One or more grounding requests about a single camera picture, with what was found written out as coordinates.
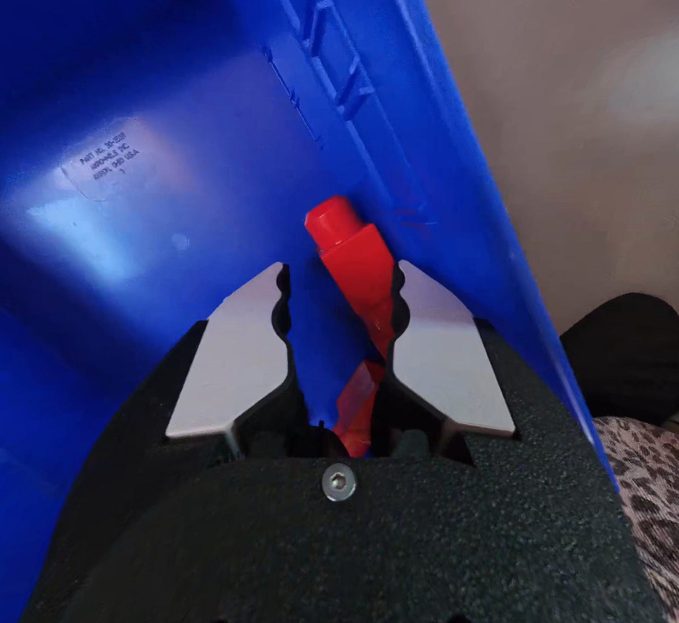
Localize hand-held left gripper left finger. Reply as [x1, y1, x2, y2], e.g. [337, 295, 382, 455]
[166, 261, 314, 458]

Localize person's black pants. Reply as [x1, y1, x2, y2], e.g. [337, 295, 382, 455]
[559, 292, 679, 425]

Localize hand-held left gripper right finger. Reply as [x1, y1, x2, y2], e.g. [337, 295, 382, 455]
[387, 260, 517, 451]

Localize red mega block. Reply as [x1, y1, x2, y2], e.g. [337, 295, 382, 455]
[304, 195, 400, 361]
[330, 359, 387, 458]

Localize large blue plastic bin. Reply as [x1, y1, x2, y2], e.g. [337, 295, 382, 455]
[0, 0, 621, 623]

